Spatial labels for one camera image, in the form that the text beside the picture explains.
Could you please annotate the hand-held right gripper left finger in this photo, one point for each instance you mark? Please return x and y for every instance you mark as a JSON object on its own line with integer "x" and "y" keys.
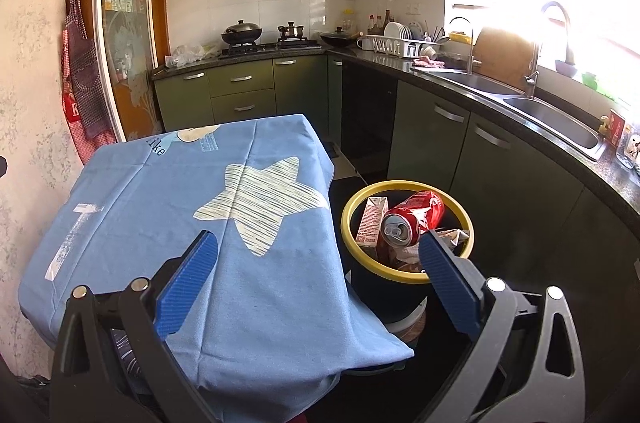
{"x": 187, "y": 283}

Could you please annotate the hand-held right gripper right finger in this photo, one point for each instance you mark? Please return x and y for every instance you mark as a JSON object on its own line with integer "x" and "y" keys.
{"x": 450, "y": 283}

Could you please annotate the silver white snack wrapper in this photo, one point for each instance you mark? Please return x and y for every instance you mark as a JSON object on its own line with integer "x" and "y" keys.
{"x": 452, "y": 238}

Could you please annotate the black bin with yellow rim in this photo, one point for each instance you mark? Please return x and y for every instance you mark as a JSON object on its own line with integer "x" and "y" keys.
{"x": 385, "y": 272}

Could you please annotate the red soda can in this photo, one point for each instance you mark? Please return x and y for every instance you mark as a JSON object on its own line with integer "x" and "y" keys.
{"x": 415, "y": 215}

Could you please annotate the white red milk carton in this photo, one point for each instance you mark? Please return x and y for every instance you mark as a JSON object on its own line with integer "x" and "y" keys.
{"x": 372, "y": 220}

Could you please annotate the blue star-print tablecloth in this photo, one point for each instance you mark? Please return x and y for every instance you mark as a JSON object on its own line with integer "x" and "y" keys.
{"x": 150, "y": 203}

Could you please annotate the green base cabinets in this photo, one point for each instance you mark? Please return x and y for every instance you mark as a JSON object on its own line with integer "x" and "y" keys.
{"x": 425, "y": 138}
{"x": 295, "y": 88}

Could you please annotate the red checked apron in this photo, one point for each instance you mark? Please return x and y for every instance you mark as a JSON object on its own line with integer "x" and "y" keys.
{"x": 102, "y": 143}

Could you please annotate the black built-in appliance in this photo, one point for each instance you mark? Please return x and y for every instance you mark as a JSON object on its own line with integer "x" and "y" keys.
{"x": 370, "y": 118}

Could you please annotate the steel double sink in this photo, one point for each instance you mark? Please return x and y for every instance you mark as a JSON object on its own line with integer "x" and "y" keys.
{"x": 550, "y": 123}

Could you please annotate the tall curved steel faucet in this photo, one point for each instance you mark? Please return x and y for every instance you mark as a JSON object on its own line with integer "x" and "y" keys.
{"x": 530, "y": 78}

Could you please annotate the pink cloth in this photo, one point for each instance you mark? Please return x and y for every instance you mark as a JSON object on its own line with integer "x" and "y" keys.
{"x": 427, "y": 61}

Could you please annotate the short steel faucet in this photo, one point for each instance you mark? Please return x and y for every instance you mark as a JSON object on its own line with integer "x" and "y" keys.
{"x": 470, "y": 58}

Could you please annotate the red card figurine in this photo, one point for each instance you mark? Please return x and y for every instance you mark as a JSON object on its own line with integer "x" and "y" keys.
{"x": 614, "y": 125}

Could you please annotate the crumpled plastic bags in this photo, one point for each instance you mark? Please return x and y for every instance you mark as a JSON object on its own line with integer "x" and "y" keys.
{"x": 192, "y": 55}

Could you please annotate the dark stone countertop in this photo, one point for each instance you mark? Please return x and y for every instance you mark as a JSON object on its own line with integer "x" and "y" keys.
{"x": 390, "y": 62}

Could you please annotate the wooden cutting board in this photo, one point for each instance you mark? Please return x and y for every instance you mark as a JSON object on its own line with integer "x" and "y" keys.
{"x": 502, "y": 58}

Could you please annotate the purple checked apron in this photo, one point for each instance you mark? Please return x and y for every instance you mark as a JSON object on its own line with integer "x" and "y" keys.
{"x": 82, "y": 68}

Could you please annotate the white dish rack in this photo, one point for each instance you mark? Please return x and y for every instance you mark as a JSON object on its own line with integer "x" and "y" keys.
{"x": 395, "y": 47}

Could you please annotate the dark bowl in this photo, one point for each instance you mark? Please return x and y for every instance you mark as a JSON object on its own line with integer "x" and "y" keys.
{"x": 565, "y": 69}

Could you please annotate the yellow container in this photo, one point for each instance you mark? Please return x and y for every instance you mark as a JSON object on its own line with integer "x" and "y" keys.
{"x": 460, "y": 38}

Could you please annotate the small green item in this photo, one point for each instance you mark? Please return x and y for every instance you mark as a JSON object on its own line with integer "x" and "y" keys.
{"x": 591, "y": 81}

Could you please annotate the black gas stove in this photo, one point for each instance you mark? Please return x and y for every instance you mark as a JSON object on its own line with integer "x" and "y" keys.
{"x": 270, "y": 48}

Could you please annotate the white mug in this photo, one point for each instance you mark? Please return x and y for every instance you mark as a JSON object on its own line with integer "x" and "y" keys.
{"x": 364, "y": 44}

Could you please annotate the black wok with lid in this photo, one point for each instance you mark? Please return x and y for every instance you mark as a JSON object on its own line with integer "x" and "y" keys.
{"x": 241, "y": 33}

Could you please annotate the white plates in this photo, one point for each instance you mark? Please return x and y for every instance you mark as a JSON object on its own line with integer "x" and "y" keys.
{"x": 397, "y": 30}

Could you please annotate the sliding glass door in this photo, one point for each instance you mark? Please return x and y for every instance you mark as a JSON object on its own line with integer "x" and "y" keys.
{"x": 125, "y": 28}

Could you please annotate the dark sauce bottle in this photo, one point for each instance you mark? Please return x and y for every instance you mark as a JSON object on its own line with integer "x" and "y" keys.
{"x": 387, "y": 22}

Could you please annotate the black frying pan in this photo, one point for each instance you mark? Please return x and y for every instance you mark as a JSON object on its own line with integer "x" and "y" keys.
{"x": 337, "y": 39}

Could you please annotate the red-capped sauce bottle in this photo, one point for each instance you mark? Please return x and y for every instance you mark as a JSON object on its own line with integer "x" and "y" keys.
{"x": 372, "y": 25}

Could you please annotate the clear bottle yellow cap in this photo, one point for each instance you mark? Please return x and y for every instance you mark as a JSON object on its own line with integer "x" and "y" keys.
{"x": 348, "y": 23}

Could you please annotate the white wall socket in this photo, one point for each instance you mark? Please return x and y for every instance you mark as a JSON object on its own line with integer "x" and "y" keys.
{"x": 413, "y": 8}

